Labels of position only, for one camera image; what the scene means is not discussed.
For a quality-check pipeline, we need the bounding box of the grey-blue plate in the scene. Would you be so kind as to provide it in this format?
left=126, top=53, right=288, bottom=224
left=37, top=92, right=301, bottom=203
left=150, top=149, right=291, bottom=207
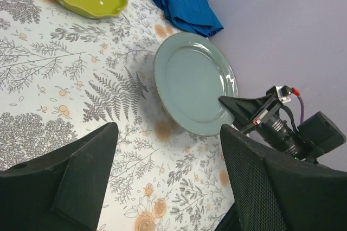
left=153, top=33, right=239, bottom=137

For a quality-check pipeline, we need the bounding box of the floral tablecloth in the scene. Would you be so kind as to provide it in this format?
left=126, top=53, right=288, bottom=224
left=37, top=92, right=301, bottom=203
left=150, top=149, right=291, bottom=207
left=1, top=0, right=234, bottom=230

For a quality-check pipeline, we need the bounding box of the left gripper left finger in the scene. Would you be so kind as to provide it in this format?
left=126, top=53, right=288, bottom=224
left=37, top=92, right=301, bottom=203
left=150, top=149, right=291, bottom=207
left=1, top=123, right=119, bottom=230

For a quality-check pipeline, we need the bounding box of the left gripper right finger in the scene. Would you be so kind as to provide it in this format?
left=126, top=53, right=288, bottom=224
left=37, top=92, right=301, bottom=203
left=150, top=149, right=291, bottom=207
left=219, top=124, right=346, bottom=230

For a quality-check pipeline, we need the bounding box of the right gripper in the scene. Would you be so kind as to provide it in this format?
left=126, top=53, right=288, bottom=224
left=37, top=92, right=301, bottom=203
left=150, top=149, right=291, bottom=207
left=219, top=94, right=301, bottom=158

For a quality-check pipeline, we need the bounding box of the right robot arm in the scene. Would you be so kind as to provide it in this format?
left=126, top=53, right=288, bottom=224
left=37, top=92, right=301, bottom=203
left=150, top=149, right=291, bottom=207
left=219, top=91, right=346, bottom=164

